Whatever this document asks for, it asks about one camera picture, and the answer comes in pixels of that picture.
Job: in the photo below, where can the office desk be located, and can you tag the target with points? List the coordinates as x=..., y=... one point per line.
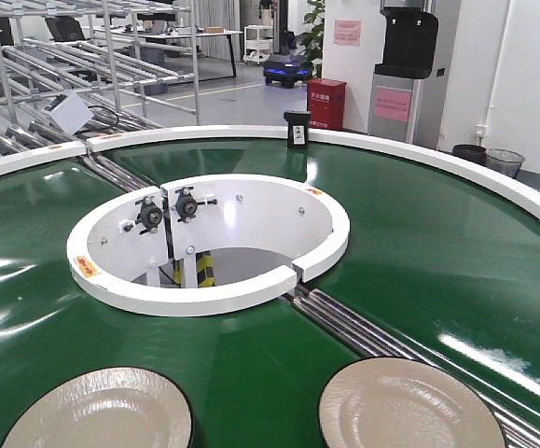
x=156, y=49

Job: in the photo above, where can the grey water dispenser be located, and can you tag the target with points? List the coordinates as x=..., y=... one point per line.
x=407, y=61

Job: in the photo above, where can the grey mesh waste bin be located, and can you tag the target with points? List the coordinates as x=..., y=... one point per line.
x=504, y=161

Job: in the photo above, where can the black mesh waste bin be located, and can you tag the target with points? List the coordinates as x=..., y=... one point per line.
x=470, y=152

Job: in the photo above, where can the white outer conveyor rim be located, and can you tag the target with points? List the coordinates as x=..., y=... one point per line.
x=521, y=195

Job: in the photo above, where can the right black bearing mount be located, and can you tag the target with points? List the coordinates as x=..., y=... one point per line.
x=186, y=205

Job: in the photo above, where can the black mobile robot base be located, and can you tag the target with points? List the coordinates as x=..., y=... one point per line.
x=288, y=69

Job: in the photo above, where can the white box on rack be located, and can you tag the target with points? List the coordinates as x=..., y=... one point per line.
x=68, y=111

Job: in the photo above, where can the metal roller rack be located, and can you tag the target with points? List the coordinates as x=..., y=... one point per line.
x=47, y=47

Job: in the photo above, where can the black sensor box on rim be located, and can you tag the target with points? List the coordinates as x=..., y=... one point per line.
x=297, y=128

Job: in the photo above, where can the green leafy plant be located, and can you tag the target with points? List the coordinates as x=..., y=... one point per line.
x=312, y=39

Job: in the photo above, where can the black bearing mount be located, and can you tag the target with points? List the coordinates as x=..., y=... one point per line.
x=150, y=215
x=186, y=205

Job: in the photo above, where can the beige textured plate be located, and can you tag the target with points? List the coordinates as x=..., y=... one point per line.
x=111, y=407
x=396, y=402

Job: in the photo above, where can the white rolling cart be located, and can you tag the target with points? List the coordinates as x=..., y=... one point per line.
x=258, y=43

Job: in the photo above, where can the red fire extinguisher box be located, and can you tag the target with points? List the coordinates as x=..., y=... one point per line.
x=326, y=101

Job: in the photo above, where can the pink wall notice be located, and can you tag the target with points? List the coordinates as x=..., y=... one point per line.
x=347, y=32

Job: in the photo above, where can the left black bearing mount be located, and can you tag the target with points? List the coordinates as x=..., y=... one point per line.
x=150, y=215

